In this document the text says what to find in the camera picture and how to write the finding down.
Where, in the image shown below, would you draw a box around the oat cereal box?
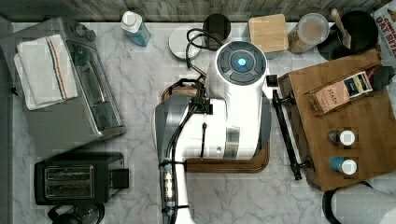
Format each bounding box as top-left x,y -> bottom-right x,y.
373,0 -> 396,67

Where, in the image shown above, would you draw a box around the white striped folded towel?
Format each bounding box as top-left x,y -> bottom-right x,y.
14,35 -> 78,110

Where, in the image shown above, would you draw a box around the blue water bottle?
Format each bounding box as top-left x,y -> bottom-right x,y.
120,11 -> 151,47

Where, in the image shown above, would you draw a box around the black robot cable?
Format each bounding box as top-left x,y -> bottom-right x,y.
185,27 -> 224,69

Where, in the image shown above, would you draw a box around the black drawer handle bar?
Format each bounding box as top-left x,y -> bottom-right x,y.
272,90 -> 302,180

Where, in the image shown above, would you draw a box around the black utensil pot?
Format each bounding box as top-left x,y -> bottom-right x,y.
318,10 -> 378,61

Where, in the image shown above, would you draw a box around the clear lidded food jar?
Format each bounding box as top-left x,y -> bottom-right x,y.
288,13 -> 330,54

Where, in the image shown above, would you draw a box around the dark grey metal cup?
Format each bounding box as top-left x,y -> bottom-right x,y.
203,13 -> 231,43

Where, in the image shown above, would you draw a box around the canister with wooden lid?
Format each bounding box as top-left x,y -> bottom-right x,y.
248,14 -> 289,60

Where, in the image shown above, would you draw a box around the black tea packets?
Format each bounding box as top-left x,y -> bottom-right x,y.
370,66 -> 395,91

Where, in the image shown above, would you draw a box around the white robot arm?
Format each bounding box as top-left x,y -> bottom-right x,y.
152,41 -> 271,224

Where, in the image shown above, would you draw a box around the blue salt shaker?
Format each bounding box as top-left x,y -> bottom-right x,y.
330,157 -> 358,175

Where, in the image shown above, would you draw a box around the silver toaster oven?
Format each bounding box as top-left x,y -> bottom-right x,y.
1,17 -> 126,150

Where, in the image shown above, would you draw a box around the black two-slot toaster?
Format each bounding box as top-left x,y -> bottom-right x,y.
34,152 -> 130,205

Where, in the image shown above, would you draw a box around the wooden spoon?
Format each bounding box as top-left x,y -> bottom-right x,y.
331,8 -> 351,49

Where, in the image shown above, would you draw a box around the wooden tea bag box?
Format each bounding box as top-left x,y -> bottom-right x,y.
304,65 -> 379,116

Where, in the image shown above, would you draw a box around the grey pepper shaker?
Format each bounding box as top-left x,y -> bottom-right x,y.
327,130 -> 356,147

